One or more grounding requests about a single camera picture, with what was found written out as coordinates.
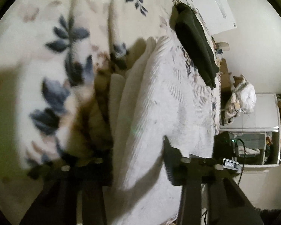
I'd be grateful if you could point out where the small digital display device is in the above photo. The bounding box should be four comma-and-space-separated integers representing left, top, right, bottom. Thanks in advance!
222, 158, 240, 172

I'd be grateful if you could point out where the white bedside cabinet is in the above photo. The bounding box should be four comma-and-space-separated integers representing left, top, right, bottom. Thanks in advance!
220, 94, 281, 169

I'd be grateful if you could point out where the black folded garment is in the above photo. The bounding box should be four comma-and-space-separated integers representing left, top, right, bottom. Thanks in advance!
175, 3, 219, 89

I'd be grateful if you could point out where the white knitted sweater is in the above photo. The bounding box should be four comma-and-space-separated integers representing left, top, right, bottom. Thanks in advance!
104, 36, 215, 224

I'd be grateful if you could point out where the crumpled white floral cloth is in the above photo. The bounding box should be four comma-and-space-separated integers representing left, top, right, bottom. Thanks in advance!
222, 75, 257, 125

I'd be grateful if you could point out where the white wall panel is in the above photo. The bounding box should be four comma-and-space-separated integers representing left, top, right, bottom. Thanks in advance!
192, 0, 237, 35

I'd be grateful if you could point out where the brown cardboard box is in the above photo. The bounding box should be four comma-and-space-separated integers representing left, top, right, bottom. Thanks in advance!
220, 58, 243, 92

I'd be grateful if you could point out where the black cable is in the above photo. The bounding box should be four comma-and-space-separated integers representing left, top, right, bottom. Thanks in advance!
234, 138, 247, 188

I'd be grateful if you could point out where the floral fleece blanket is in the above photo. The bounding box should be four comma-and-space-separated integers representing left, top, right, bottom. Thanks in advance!
0, 0, 219, 224

